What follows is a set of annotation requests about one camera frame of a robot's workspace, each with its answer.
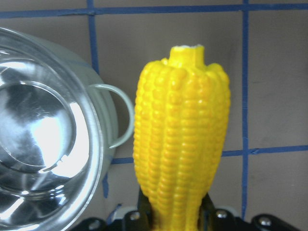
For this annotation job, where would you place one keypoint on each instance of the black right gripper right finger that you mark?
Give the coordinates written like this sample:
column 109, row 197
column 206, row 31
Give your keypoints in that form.
column 206, row 220

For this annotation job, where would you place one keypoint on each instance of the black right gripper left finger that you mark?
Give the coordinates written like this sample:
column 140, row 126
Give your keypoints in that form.
column 144, row 207

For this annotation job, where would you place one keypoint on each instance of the yellow plastic corn cob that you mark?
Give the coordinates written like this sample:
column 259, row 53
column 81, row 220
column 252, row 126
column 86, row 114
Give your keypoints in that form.
column 181, row 118

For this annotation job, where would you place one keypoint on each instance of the white enamel pot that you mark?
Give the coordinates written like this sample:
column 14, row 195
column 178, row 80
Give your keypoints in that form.
column 59, row 127

